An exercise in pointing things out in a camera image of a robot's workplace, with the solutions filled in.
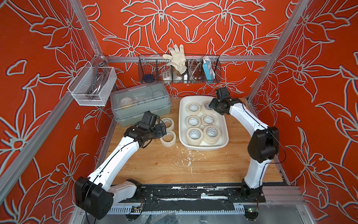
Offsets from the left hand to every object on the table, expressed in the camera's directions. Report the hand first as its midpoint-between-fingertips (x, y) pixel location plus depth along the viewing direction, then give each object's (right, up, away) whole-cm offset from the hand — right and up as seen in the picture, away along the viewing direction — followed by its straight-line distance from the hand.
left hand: (159, 129), depth 79 cm
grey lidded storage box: (-22, +14, +10) cm, 28 cm away
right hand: (+33, +15, +12) cm, 38 cm away
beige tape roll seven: (+5, -9, +15) cm, 19 cm away
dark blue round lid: (-11, +36, +21) cm, 43 cm away
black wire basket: (-5, +41, +20) cm, 46 cm away
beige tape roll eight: (+23, -8, +17) cm, 29 cm away
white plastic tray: (+28, -1, +21) cm, 35 cm away
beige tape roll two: (+35, -6, +18) cm, 40 cm away
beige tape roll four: (+34, +4, +26) cm, 43 cm away
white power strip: (+4, +35, +14) cm, 38 cm away
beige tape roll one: (+4, +2, +24) cm, 24 cm away
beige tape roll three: (+23, +3, +25) cm, 34 cm away
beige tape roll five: (+24, +13, +34) cm, 43 cm away
